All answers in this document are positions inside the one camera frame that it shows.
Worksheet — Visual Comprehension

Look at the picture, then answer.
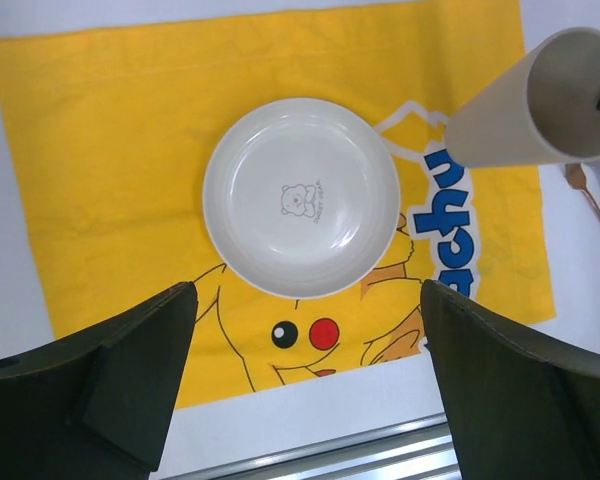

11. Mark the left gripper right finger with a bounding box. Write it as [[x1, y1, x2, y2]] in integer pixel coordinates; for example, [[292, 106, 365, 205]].
[[421, 280, 600, 479]]

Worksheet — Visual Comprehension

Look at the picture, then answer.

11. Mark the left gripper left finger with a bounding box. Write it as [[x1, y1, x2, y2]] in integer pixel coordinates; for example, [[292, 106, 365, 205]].
[[0, 282, 198, 479]]

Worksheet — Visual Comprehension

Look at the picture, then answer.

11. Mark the beige paper cup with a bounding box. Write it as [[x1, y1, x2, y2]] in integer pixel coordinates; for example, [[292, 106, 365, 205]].
[[444, 27, 600, 168]]

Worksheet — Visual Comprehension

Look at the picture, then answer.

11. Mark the wooden fork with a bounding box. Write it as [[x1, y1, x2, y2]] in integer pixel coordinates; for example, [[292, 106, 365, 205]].
[[565, 164, 600, 223]]

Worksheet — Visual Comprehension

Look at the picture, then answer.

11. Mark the white paper plate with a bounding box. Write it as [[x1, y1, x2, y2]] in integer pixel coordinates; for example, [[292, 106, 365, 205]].
[[202, 98, 401, 299]]

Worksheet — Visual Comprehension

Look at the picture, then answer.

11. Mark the yellow pikachu cloth placemat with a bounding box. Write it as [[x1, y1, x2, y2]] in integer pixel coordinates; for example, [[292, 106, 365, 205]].
[[0, 1, 556, 408]]

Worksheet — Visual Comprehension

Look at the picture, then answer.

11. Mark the aluminium rail frame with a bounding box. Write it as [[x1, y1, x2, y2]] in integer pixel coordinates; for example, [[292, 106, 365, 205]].
[[179, 414, 462, 479]]

